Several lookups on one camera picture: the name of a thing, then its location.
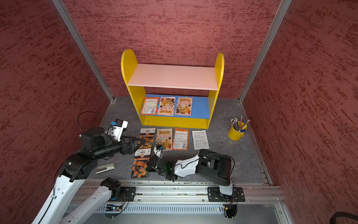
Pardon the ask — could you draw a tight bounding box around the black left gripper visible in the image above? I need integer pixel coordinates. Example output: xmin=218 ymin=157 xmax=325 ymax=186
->
xmin=95 ymin=133 xmax=145 ymax=159

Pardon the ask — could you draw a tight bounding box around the marigold seed bag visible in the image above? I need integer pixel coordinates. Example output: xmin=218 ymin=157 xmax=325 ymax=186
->
xmin=131 ymin=148 xmax=152 ymax=179
xmin=139 ymin=128 xmax=156 ymax=149

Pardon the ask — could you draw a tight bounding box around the orange bordered seed bag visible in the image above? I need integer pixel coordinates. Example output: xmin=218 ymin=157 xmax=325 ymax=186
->
xmin=173 ymin=128 xmax=190 ymax=151
xmin=140 ymin=97 xmax=159 ymax=115

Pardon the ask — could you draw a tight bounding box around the white seed bag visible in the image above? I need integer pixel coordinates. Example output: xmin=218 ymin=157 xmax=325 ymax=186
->
xmin=192 ymin=130 xmax=209 ymax=150

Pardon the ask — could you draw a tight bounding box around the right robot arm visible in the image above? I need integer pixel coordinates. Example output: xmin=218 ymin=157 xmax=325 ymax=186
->
xmin=147 ymin=149 xmax=235 ymax=202

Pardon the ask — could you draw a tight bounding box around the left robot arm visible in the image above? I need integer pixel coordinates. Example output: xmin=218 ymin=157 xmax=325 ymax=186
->
xmin=33 ymin=127 xmax=145 ymax=224

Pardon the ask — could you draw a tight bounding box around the yellow wooden shelf unit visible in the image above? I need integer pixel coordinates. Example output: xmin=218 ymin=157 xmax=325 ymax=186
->
xmin=121 ymin=49 xmax=225 ymax=129

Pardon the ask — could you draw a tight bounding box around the white grey stapler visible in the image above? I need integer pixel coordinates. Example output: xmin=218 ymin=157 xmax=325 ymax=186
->
xmin=96 ymin=163 xmax=116 ymax=174

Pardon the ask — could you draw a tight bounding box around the yellow pen holder cup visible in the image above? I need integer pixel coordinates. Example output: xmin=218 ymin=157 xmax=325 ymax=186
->
xmin=228 ymin=116 xmax=251 ymax=141

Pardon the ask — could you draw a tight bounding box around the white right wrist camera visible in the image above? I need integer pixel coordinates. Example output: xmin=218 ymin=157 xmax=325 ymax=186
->
xmin=154 ymin=145 xmax=164 ymax=158

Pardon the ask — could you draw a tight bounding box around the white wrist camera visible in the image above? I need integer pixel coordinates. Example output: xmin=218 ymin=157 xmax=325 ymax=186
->
xmin=111 ymin=119 xmax=128 ymax=141
xmin=154 ymin=145 xmax=164 ymax=158

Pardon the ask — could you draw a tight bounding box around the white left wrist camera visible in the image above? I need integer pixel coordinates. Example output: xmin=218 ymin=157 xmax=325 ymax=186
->
xmin=111 ymin=119 xmax=128 ymax=141

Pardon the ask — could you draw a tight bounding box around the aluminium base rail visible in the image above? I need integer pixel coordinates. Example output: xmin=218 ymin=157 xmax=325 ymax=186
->
xmin=87 ymin=179 xmax=293 ymax=224

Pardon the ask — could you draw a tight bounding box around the aluminium corner post left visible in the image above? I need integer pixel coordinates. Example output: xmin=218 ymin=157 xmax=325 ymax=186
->
xmin=52 ymin=0 xmax=115 ymax=104

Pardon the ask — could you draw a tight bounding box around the aluminium corner post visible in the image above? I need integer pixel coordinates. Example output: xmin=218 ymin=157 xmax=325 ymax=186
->
xmin=238 ymin=0 xmax=292 ymax=104
xmin=52 ymin=0 xmax=115 ymax=104

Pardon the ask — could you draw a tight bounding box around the aluminium corner post right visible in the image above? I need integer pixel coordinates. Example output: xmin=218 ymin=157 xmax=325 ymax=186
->
xmin=238 ymin=0 xmax=292 ymax=104

